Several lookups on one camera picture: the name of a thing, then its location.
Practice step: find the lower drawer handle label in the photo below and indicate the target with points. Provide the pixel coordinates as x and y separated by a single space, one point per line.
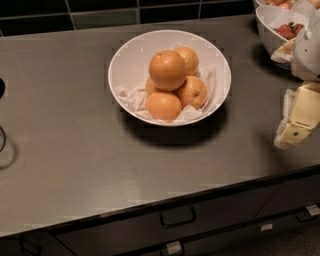
172 249

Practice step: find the dark drawer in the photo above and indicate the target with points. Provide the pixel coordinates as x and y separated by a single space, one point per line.
145 230
293 194

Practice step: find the far white bowl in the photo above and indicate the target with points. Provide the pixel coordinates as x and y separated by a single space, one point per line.
287 4

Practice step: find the black drawer handle right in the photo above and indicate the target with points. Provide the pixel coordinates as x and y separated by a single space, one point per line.
310 213

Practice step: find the dark drawer front middle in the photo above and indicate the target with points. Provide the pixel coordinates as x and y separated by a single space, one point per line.
145 230

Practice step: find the black drawer handle middle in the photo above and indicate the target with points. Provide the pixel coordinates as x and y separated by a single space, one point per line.
176 217

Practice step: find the white bowl with red food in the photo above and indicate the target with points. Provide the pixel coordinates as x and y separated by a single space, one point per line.
278 25

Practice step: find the black drawer handle left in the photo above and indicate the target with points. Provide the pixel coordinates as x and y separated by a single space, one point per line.
28 248

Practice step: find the hidden left orange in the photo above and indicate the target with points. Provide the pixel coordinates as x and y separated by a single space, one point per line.
150 88

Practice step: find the black drawer handle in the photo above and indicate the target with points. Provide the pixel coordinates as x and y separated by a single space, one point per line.
310 213
28 248
176 217

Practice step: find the dark drawer front right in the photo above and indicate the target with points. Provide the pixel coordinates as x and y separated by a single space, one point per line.
293 194

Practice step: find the white bowl with oranges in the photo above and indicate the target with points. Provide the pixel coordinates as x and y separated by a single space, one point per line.
129 66

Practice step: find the white paper lining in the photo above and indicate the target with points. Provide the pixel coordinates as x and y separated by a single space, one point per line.
133 101

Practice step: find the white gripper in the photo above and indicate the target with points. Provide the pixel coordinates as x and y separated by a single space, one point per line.
308 55

